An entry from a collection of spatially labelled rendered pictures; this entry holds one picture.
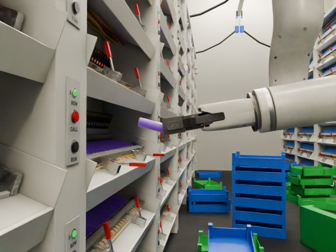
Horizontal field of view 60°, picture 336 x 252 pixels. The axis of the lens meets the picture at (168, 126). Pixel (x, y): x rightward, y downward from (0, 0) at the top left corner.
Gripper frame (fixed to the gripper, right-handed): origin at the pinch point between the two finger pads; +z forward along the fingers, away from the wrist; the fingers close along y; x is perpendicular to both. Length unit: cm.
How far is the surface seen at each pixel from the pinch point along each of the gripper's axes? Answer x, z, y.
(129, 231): 26.5, 20.5, -24.1
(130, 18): -29.6, 8.3, -14.2
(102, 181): 8.3, 14.7, 4.3
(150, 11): -45, 7, -47
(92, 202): 11.4, 15.6, 7.9
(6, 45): -9.3, 11.6, 31.1
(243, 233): 53, -14, -87
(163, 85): -31, 16, -117
